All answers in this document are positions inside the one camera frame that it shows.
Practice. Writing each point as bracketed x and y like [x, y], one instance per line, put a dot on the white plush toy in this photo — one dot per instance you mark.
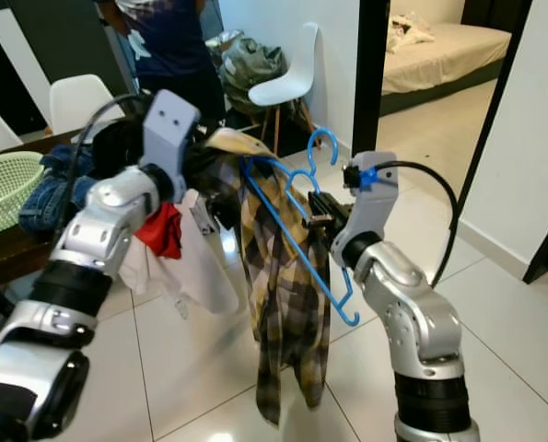
[410, 30]

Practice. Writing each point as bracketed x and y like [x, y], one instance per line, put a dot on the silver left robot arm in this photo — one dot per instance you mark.
[117, 221]

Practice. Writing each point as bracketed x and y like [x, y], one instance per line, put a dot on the black garment white label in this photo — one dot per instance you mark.
[126, 147]

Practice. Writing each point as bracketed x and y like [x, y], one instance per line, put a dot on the blue jeans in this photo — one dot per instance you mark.
[62, 193]

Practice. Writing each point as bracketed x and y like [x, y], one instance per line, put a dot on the bed with beige sheet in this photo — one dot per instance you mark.
[448, 60]

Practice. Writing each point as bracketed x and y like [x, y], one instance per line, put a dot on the green laundry basket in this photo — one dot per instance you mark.
[11, 189]

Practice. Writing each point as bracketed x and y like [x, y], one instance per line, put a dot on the person in blue jersey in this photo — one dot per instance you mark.
[172, 41]

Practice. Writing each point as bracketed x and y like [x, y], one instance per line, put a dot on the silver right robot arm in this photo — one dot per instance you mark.
[416, 313]

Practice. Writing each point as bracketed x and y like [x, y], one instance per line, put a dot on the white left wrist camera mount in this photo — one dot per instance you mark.
[172, 133]

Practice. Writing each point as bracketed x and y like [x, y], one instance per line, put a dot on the yellow black plaid shirt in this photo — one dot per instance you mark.
[278, 304]

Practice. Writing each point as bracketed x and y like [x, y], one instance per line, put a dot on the blue plastic hanger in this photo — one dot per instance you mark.
[292, 233]

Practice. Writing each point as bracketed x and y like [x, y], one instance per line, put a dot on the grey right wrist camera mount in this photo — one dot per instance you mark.
[373, 212]

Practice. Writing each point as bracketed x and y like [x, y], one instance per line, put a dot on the dark wooden table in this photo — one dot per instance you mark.
[6, 258]

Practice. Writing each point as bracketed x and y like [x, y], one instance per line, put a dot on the black door frame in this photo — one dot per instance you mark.
[370, 78]

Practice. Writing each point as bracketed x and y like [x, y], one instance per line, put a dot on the grey green bag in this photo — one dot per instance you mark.
[250, 60]

